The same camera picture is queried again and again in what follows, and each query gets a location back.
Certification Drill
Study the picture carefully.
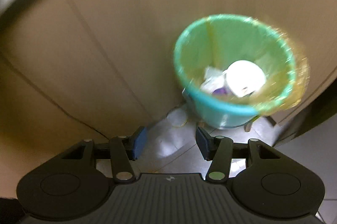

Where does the purple eggplant sponge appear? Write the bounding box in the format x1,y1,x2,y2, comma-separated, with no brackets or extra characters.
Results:
212,87,230,96

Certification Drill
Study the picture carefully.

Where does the white tissue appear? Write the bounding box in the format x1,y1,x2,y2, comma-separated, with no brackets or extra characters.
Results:
200,66,226,94

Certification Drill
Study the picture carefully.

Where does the white paper bowl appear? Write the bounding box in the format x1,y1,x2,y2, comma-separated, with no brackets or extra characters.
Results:
226,60,267,98

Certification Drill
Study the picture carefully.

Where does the green lined trash bin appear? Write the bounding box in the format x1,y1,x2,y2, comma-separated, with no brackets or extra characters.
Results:
173,14,310,129

